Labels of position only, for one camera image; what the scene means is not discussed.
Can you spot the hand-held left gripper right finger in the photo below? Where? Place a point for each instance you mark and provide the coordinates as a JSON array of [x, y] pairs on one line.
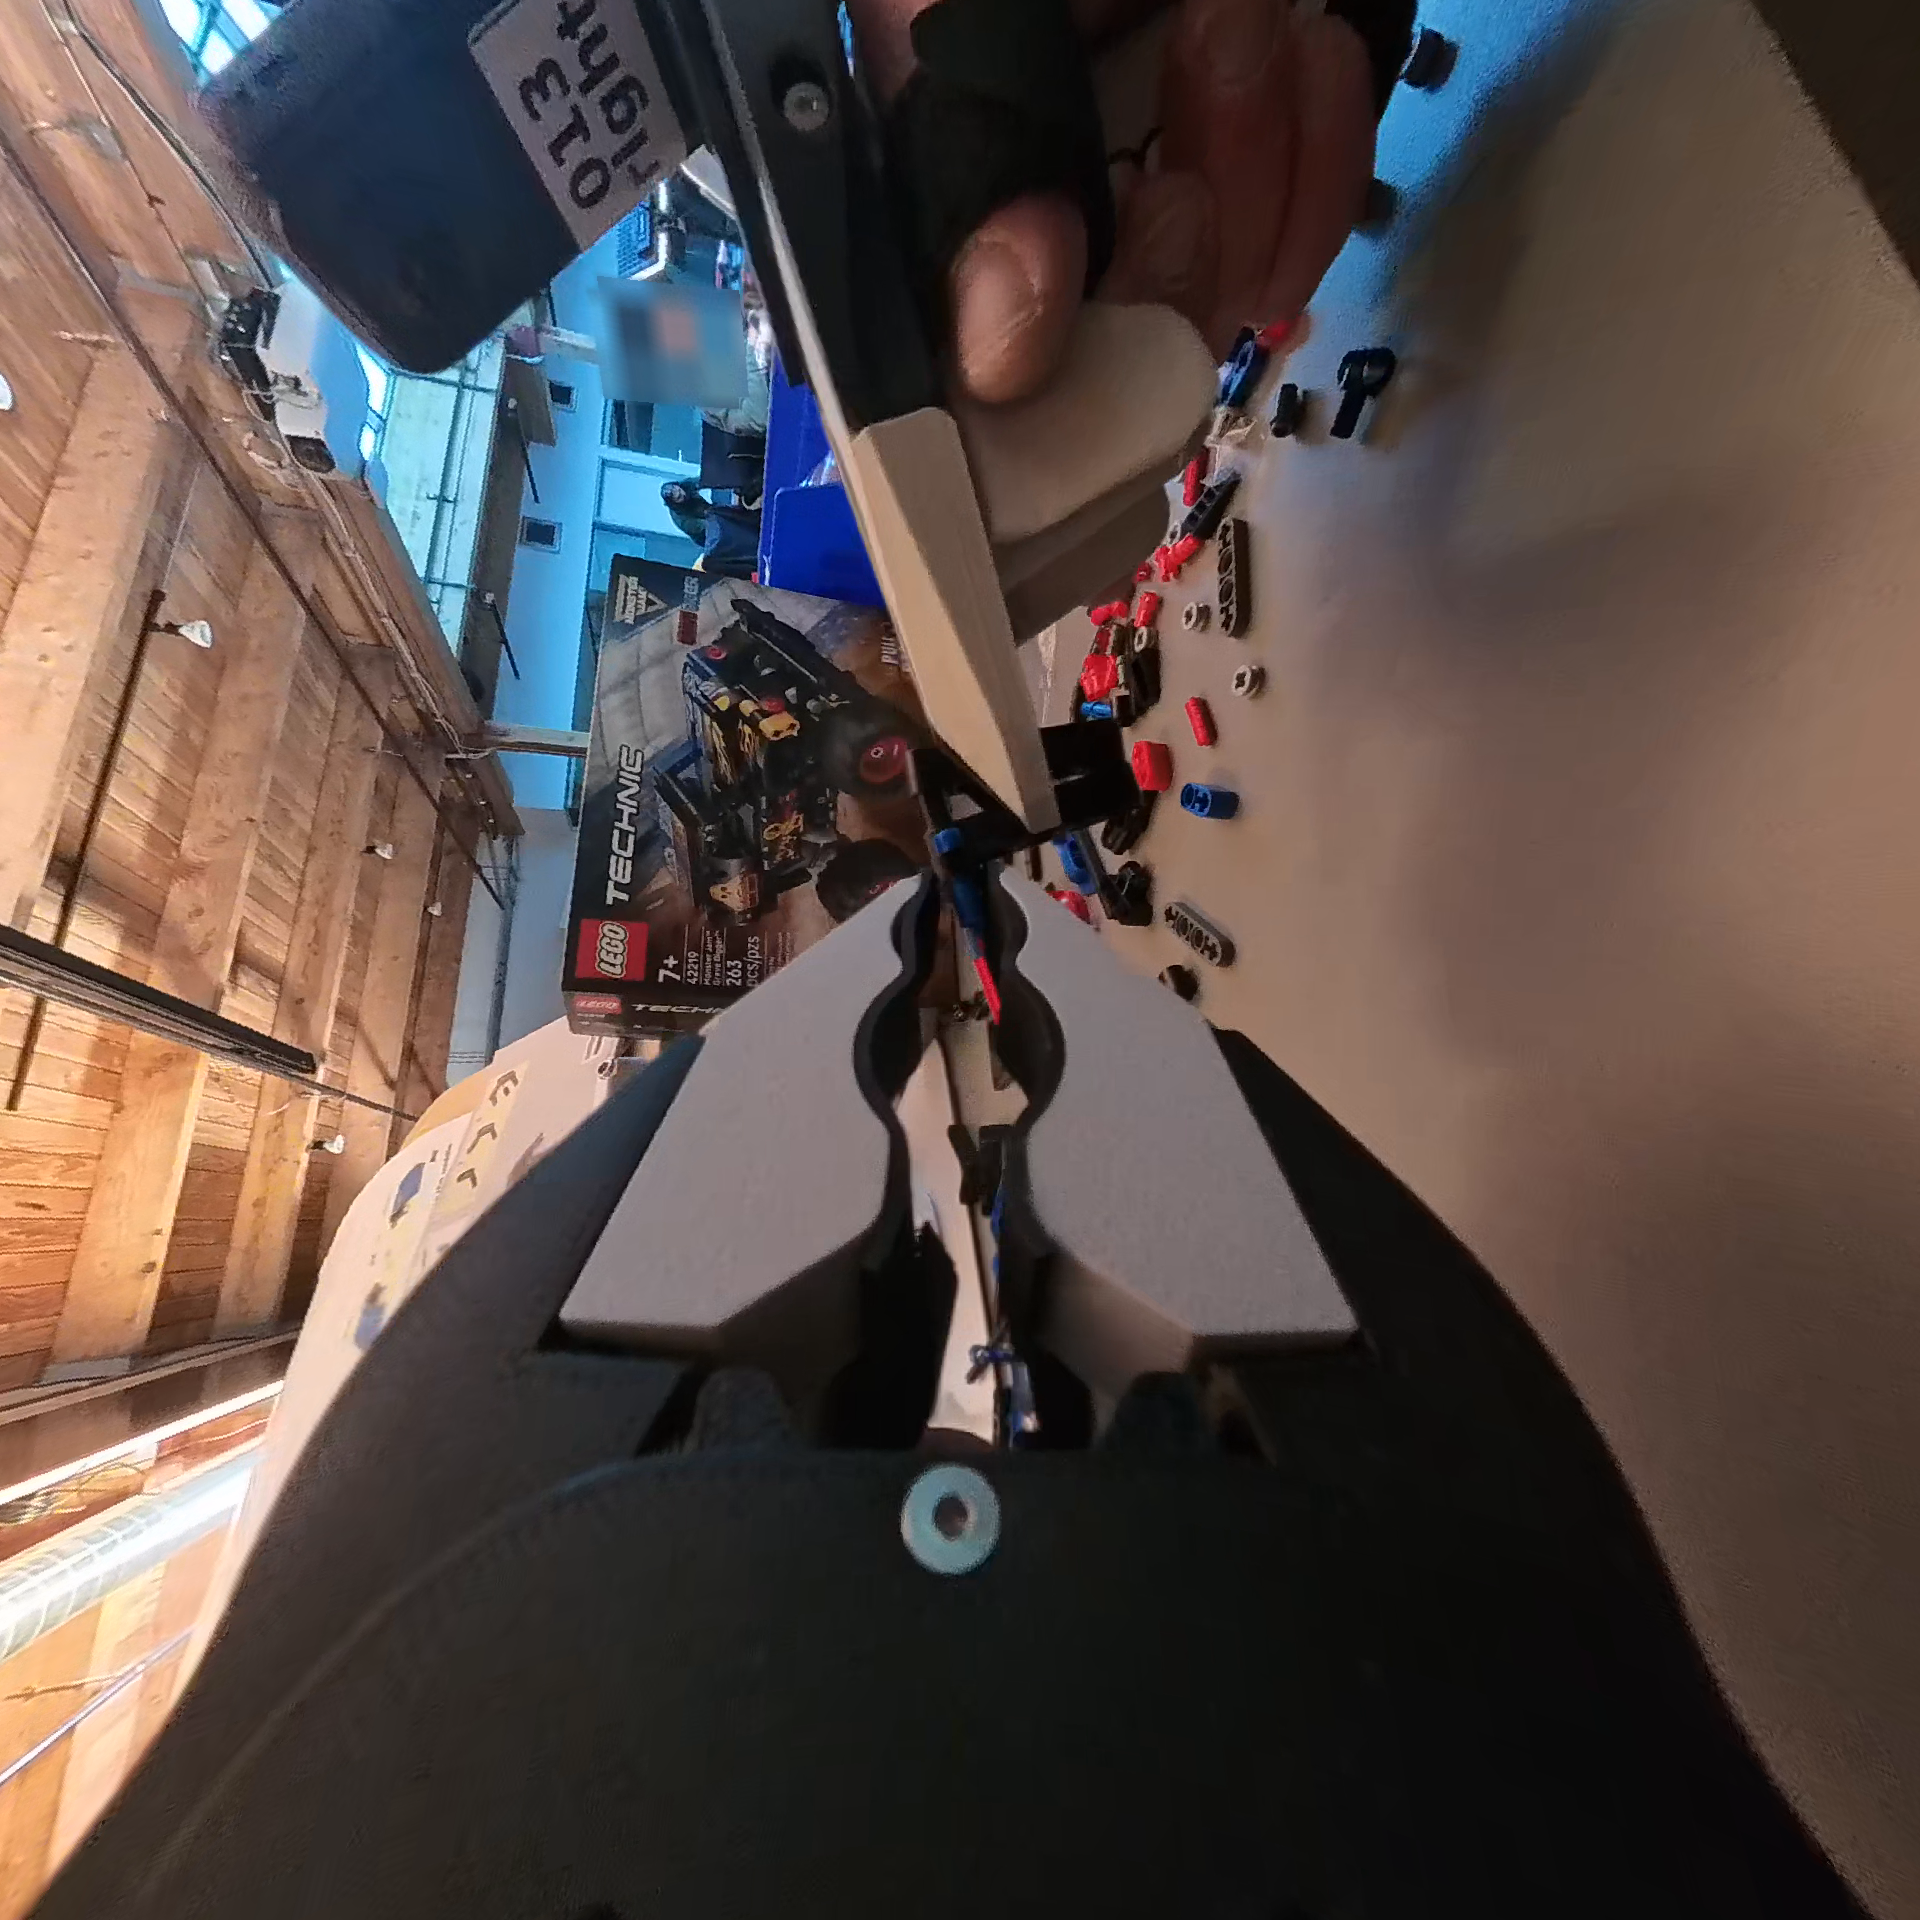
[[1185, 1199]]

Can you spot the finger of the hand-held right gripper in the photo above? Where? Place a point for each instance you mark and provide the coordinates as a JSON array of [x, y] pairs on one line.
[[959, 600]]

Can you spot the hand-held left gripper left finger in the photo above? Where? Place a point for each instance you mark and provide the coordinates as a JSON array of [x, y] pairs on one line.
[[719, 1199]]

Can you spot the pile of small mixed bricks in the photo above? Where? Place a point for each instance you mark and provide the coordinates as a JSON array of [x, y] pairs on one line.
[[1140, 630]]

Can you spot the short black beam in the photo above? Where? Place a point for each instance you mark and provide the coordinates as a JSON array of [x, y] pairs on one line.
[[1094, 765]]

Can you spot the grey desk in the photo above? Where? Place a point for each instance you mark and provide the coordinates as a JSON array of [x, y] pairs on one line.
[[1575, 750]]

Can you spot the person's right hand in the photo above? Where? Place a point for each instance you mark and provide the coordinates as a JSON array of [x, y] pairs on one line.
[[1244, 179]]

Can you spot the blue plastic bin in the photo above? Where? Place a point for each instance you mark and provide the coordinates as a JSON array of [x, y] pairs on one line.
[[811, 510]]

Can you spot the red connector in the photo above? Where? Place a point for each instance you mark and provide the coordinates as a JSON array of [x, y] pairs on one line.
[[1151, 765]]

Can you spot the light grey thin beam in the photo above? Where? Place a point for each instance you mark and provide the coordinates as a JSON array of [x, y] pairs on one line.
[[1199, 931]]

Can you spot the dark grey thin beam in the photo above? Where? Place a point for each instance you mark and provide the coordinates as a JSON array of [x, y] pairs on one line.
[[1233, 577]]

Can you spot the printed instruction sheet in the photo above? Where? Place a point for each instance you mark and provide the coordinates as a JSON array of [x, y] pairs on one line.
[[434, 1155]]

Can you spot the small black connector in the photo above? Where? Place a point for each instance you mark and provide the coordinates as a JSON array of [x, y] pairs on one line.
[[1128, 896]]

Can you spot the small blue connector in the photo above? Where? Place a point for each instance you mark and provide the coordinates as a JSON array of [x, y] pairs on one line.
[[1206, 799]]

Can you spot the toy truck set box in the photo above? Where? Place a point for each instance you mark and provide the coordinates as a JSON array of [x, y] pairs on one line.
[[675, 780]]

